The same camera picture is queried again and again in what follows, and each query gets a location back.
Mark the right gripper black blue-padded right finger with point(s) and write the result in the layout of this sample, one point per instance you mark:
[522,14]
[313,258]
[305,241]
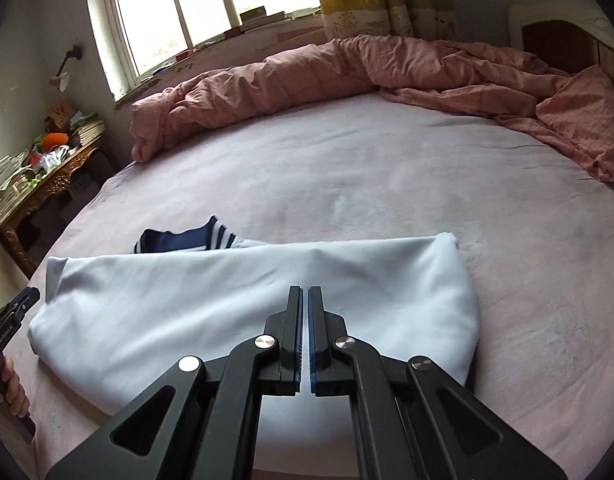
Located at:
[411,419]

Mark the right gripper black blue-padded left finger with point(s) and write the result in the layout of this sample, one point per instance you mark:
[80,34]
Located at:
[199,420]

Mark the navy and white jacket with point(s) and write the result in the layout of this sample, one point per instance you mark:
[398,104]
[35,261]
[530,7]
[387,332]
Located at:
[111,325]

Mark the left hand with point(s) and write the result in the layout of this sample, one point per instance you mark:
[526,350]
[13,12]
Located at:
[15,395]

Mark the carved wooden console table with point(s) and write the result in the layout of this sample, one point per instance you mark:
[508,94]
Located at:
[54,183]

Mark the stack of newspapers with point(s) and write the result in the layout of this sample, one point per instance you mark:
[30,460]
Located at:
[15,182]

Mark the white plastic bag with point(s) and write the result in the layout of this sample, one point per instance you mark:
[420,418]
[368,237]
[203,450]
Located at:
[54,158]

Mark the orange plush toy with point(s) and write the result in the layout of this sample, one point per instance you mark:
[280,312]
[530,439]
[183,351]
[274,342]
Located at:
[53,140]

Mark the stack of books on table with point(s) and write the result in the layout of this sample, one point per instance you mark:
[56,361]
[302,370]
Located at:
[88,130]

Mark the pink quilted duvet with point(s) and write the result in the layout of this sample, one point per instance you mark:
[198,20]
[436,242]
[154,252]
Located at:
[574,114]

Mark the books on window sill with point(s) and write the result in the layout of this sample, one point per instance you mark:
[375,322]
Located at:
[253,19]

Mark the white headboard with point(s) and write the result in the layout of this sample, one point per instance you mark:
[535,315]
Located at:
[570,35]

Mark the wall lamp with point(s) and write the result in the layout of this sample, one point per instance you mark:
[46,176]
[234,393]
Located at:
[60,80]

